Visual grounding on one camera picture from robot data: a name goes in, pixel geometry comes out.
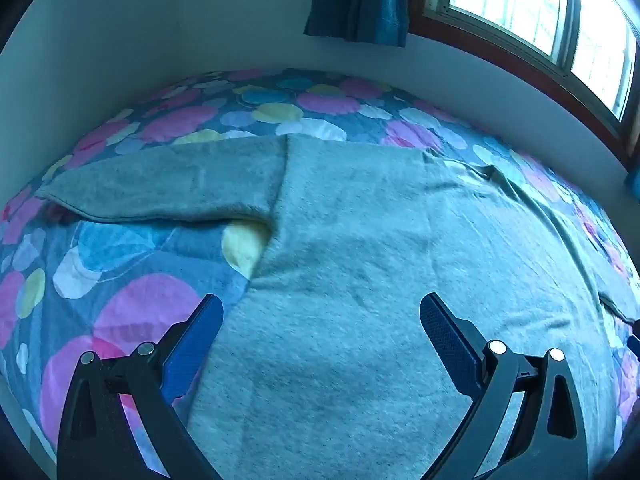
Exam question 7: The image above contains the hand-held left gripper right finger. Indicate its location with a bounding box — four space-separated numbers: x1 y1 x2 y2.
419 292 588 480

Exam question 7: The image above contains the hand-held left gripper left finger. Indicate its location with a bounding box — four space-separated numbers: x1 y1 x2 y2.
57 293 224 480

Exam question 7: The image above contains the grey sweatshirt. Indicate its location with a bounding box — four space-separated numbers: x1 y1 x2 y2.
36 133 638 480

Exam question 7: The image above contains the colourful dotted bed sheet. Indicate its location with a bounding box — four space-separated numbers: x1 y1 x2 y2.
0 68 640 476

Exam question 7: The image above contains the wooden framed window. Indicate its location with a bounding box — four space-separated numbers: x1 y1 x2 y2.
406 0 640 168

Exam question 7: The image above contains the blue curtain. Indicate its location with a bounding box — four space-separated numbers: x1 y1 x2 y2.
303 0 417 48

